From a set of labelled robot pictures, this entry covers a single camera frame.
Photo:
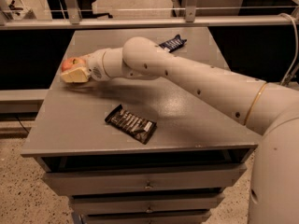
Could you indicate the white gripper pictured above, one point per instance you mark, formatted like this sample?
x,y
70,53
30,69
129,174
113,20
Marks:
x,y
94,65

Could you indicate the red apple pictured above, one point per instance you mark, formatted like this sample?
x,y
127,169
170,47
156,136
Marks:
x,y
70,62

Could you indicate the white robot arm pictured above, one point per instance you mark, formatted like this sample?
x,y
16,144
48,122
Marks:
x,y
265,108

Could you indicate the dark chocolate rxbar wrapper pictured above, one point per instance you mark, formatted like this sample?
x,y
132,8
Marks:
x,y
127,122

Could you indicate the blue rxbar wrapper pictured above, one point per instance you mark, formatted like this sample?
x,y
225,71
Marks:
x,y
173,44

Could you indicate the grey metal railing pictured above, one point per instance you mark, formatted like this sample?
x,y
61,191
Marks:
x,y
36,14

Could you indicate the grey drawer cabinet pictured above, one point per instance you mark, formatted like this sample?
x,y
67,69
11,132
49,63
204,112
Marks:
x,y
129,151

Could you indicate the middle grey drawer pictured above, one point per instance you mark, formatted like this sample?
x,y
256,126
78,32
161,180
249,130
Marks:
x,y
149,203

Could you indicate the grey drawer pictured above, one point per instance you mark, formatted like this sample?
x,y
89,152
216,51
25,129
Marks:
x,y
149,203
176,217
146,179

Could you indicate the top grey drawer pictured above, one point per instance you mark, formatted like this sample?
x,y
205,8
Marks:
x,y
146,179

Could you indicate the bottom grey drawer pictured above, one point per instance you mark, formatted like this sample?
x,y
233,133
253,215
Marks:
x,y
176,217

